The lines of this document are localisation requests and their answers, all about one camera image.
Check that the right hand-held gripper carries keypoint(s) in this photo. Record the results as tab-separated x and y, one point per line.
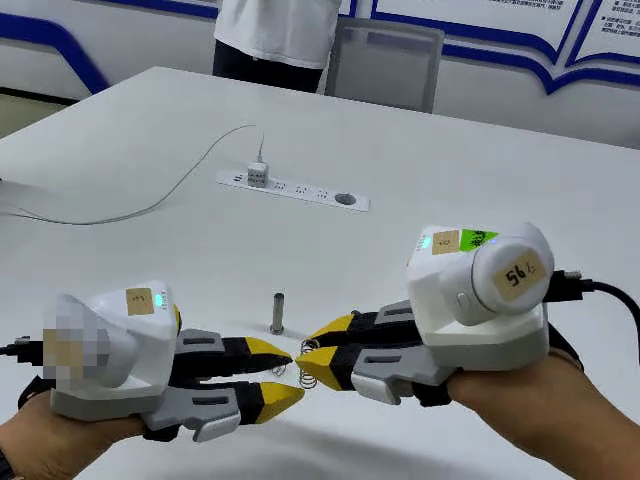
440	310

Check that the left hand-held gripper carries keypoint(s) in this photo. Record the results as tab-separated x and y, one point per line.
150	350

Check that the small metal spring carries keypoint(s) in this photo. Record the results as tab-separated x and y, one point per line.
280	370
310	346
307	380

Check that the metal pin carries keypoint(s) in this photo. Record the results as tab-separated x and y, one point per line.
277	310

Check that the person's right forearm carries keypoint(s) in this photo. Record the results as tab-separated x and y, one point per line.
610	450

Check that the person's right hand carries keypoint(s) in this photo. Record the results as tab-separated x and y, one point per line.
525	410

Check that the person's left hand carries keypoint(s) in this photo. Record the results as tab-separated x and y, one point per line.
75	440

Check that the white power strip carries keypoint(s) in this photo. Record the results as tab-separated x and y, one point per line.
310	192

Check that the white charger plug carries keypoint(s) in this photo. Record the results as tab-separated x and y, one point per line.
257	175

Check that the grey chair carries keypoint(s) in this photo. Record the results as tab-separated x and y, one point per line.
385	65

